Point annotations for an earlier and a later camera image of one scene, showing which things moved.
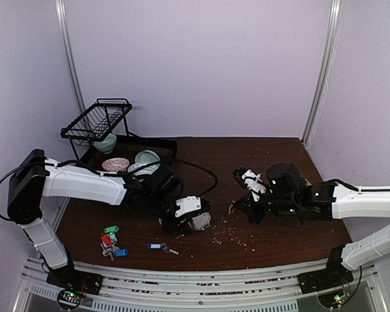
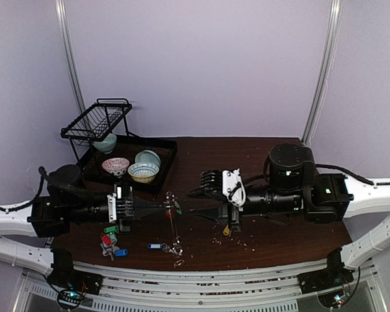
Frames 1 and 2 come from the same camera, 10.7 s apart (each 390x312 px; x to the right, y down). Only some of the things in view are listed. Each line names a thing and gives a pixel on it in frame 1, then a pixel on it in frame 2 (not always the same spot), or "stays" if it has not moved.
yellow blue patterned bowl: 148,169 stays
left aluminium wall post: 71,51 stays
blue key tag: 155,246 stays
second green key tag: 114,229 stays
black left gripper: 177,226 to 140,213
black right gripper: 251,208 to 226,212
